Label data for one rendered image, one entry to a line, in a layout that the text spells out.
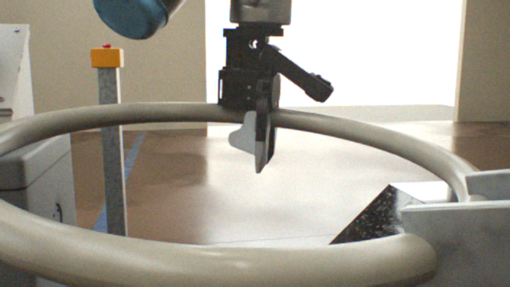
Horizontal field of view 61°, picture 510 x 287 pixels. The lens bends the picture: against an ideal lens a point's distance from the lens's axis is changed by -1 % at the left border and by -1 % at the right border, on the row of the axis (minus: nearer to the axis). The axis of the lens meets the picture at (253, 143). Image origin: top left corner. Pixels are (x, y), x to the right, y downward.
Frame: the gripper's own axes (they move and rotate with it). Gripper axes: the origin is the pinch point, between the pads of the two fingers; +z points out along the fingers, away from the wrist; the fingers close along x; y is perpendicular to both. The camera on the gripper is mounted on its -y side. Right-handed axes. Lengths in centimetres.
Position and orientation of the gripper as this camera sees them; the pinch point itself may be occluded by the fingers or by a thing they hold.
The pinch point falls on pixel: (267, 161)
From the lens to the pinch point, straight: 68.1
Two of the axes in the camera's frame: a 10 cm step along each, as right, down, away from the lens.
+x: -2.4, 2.2, -9.5
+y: -9.7, -1.0, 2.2
